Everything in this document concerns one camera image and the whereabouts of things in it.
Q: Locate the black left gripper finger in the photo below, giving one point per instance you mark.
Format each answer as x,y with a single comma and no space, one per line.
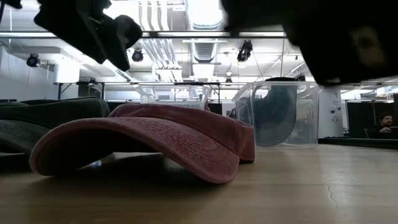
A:
74,35
126,37

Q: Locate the faded red baseball cap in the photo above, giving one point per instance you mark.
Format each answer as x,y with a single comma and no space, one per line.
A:
174,137

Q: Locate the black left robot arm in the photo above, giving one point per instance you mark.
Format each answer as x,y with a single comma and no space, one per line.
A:
11,3

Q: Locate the black hat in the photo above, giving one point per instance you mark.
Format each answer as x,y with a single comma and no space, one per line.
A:
275,115

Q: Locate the black ceiling spotlight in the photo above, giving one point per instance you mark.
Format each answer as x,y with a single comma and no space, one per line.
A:
32,60
137,55
245,50

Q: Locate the black-framed background table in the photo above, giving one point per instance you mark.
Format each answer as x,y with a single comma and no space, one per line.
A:
124,83

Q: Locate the white square column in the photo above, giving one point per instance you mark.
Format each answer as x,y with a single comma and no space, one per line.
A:
332,112

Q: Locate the clear plastic bin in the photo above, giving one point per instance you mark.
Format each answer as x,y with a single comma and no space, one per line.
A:
174,95
306,115

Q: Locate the dark green baseball cap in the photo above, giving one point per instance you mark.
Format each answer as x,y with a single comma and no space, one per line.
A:
46,113

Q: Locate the dark office partition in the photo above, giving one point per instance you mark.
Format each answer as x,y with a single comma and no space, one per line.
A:
360,116

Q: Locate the person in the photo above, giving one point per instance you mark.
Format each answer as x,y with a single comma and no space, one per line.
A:
385,123

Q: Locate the black horizontal frame bar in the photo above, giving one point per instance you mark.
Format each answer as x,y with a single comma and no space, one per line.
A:
192,34

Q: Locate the silver ceiling air duct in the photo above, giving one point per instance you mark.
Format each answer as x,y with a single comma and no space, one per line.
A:
203,37

